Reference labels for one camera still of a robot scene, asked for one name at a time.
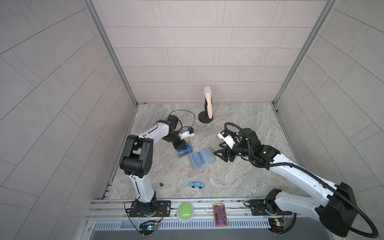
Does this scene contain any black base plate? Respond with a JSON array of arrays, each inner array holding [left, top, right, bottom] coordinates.
[[244, 199, 293, 216], [128, 201, 172, 218]]

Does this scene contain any thin black camera cable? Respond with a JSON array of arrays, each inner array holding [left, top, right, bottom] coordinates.
[[167, 109, 196, 133]]

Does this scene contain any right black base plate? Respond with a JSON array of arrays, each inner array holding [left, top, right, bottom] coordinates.
[[244, 199, 293, 216]]

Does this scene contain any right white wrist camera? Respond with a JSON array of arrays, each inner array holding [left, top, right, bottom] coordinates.
[[218, 130, 236, 149]]

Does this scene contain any purple patterned card box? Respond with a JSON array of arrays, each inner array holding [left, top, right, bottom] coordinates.
[[213, 204, 228, 227]]

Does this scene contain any black corrugated cable conduit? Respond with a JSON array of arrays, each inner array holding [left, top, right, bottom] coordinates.
[[223, 122, 379, 239]]

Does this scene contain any green circuit board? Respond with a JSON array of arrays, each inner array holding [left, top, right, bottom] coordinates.
[[139, 220, 161, 231], [268, 218, 287, 232]]

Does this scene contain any left green circuit board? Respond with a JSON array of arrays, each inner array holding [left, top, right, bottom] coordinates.
[[139, 220, 161, 231]]

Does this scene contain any blue card in stand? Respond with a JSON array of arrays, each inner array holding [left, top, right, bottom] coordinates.
[[177, 144, 193, 157]]

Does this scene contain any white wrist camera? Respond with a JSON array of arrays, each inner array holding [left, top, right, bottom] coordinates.
[[218, 130, 236, 149], [179, 127, 195, 140]]

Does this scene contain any green round button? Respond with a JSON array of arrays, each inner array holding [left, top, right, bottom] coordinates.
[[177, 202, 195, 223]]

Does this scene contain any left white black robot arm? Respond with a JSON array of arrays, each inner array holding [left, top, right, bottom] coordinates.
[[119, 115, 188, 215]]

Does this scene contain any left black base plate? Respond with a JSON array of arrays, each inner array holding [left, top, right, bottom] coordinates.
[[128, 201, 172, 218]]

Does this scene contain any black round microphone stand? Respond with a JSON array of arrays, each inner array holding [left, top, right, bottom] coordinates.
[[198, 100, 213, 124]]

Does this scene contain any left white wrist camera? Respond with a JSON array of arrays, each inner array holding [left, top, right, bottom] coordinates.
[[179, 127, 195, 140]]

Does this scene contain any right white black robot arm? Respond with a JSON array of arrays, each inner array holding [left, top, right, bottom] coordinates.
[[214, 128, 359, 237]]

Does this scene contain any right green circuit board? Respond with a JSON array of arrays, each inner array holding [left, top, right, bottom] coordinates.
[[268, 218, 287, 232]]

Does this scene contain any blue toy car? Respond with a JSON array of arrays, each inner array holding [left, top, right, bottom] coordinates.
[[190, 182, 205, 189]]

